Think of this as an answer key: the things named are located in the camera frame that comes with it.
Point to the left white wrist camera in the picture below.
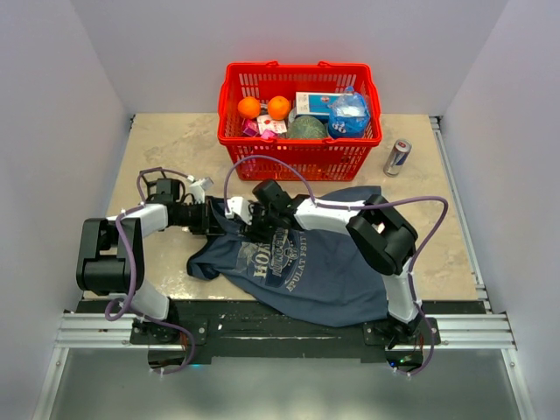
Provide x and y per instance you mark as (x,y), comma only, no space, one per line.
(198,188)

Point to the green netted melon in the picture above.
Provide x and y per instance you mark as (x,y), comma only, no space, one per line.
(307,127)

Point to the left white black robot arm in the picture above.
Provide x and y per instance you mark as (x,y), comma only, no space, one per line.
(111,255)

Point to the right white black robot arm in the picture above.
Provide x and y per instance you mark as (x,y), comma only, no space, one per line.
(386,241)

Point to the left orange fruit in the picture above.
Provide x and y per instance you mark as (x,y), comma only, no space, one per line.
(249,108)

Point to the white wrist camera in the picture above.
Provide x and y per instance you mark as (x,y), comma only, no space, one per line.
(238,207)
(198,188)

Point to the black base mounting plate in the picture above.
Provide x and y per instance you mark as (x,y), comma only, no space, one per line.
(408,355)

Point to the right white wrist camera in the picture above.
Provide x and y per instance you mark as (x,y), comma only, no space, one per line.
(238,207)

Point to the pink white small box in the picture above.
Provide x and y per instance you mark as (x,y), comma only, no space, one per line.
(266,122)

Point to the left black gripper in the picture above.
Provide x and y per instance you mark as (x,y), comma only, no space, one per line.
(202,227)

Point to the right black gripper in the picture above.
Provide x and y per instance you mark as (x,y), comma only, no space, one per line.
(254,230)

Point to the blue white carton box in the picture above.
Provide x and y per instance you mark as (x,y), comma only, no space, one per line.
(315,104)

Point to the aluminium extrusion rail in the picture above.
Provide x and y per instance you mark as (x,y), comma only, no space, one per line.
(454,331)

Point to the orange fruit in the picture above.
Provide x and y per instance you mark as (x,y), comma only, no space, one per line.
(278,107)
(249,108)

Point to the right orange fruit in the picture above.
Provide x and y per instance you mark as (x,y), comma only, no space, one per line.
(278,107)

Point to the red plastic shopping basket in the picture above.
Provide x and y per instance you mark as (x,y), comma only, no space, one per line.
(325,159)

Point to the silver blue energy drink can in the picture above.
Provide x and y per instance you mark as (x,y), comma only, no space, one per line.
(397,157)

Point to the navy blue printed t-shirt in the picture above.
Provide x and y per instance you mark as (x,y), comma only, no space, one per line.
(314,276)

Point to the blue plastic snack bag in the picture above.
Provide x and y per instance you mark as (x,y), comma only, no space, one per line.
(349,115)

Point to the magenta small box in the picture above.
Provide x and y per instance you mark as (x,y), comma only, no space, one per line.
(250,128)

